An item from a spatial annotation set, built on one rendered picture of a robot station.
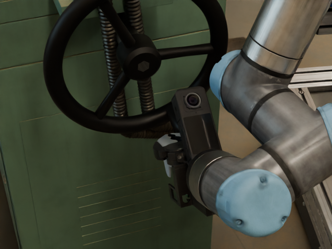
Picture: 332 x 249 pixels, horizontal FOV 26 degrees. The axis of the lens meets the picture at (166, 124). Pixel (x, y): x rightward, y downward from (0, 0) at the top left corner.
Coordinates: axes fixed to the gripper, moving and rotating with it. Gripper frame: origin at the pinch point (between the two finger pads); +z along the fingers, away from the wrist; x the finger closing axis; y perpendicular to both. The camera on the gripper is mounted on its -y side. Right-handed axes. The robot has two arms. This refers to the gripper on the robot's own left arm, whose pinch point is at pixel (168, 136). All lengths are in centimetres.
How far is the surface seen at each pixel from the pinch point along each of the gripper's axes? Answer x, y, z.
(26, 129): -19.3, -1.0, 26.7
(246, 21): 74, -3, 142
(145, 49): -2.2, -14.3, -3.6
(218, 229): 26, 43, 65
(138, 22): -0.9, -17.9, 3.7
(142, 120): -2.5, -2.3, 5.0
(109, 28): -5.5, -17.8, 3.7
